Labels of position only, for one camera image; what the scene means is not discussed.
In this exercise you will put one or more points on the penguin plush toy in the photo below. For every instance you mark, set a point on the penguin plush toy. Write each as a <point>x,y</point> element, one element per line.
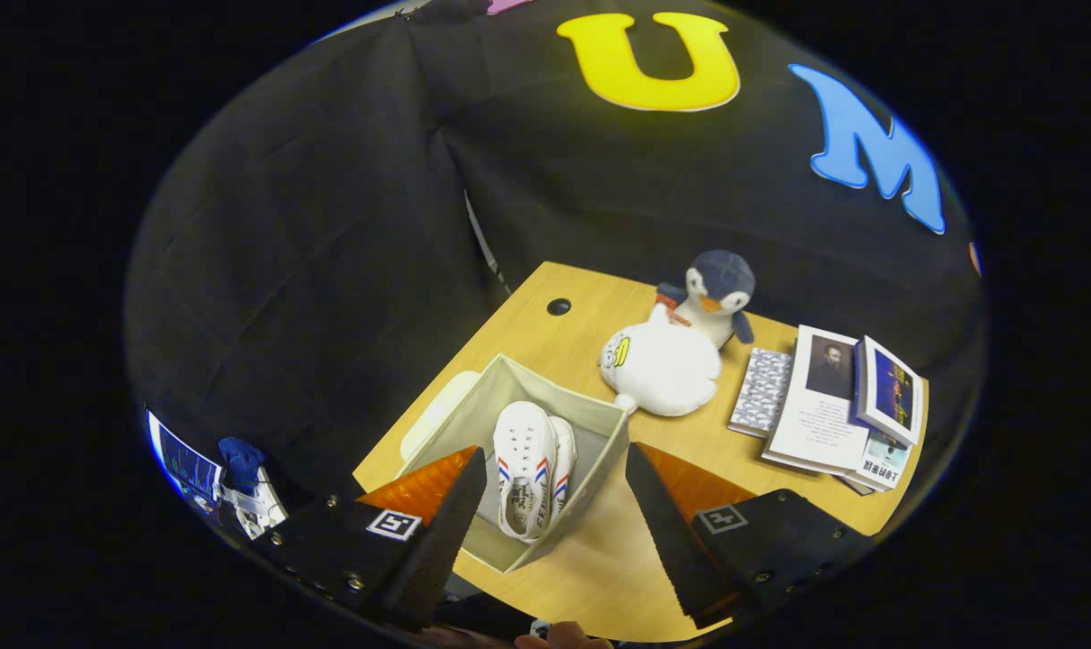
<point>721,279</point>

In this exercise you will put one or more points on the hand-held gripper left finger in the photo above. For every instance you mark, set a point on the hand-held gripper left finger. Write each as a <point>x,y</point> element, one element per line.
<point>437,550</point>

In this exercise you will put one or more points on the blue cover book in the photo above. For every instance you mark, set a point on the blue cover book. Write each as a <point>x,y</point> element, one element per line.
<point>893,392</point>

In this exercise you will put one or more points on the teal cover book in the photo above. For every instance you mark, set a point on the teal cover book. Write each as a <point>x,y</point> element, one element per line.
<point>884,464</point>

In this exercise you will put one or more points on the blue cloth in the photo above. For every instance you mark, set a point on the blue cloth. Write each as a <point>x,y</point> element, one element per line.
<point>239,460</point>

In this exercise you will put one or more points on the blue screen with white frame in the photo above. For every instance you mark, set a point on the blue screen with white frame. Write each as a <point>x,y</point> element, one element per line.
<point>185,464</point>

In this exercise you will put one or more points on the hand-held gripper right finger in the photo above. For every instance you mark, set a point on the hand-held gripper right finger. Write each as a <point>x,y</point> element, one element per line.
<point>676,550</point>

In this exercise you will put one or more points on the white plush toy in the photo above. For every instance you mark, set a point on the white plush toy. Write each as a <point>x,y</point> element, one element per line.
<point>663,370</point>

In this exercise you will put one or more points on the white book with portrait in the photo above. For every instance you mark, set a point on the white book with portrait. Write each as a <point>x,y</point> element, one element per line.
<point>816,424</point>

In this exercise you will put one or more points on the beige fabric storage box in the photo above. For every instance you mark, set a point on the beige fabric storage box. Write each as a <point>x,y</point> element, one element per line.
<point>591,424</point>

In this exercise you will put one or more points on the white canvas shoe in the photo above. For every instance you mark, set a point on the white canvas shoe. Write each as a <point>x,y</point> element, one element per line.
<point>565,451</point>
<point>526,442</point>

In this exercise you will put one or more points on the patterned grey notebook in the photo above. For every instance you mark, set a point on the patterned grey notebook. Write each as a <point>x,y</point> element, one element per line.
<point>762,392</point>

